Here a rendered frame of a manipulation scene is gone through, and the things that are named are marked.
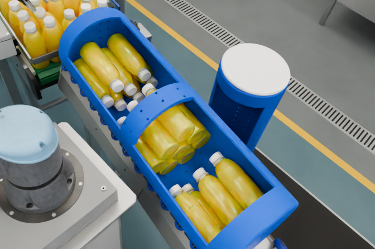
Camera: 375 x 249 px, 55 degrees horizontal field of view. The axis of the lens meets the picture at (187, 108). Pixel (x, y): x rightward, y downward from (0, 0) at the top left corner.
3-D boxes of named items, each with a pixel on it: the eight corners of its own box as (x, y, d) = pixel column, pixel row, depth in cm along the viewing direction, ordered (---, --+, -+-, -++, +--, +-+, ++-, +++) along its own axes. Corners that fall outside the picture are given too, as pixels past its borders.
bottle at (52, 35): (62, 64, 147) (54, 31, 131) (45, 60, 147) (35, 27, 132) (68, 52, 151) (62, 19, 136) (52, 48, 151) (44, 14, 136)
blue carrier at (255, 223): (207, 287, 98) (235, 255, 76) (61, 80, 135) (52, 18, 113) (275, 229, 112) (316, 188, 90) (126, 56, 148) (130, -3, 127)
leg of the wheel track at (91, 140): (97, 190, 210) (87, 130, 161) (92, 182, 213) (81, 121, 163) (106, 184, 213) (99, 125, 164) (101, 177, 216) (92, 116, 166)
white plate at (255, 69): (225, 36, 150) (225, 38, 151) (217, 85, 133) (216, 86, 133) (290, 51, 149) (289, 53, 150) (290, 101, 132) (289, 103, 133)
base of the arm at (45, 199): (25, 228, 76) (14, 210, 68) (-6, 176, 82) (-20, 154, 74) (88, 188, 83) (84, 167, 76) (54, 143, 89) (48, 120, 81)
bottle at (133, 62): (121, 29, 127) (150, 62, 119) (125, 42, 133) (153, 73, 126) (104, 39, 126) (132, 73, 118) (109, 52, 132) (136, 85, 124)
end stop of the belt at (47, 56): (34, 65, 138) (32, 59, 136) (33, 63, 139) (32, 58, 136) (124, 31, 156) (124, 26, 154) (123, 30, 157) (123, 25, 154)
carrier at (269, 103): (194, 145, 220) (186, 187, 202) (224, 38, 151) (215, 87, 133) (240, 156, 219) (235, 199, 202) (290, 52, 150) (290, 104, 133)
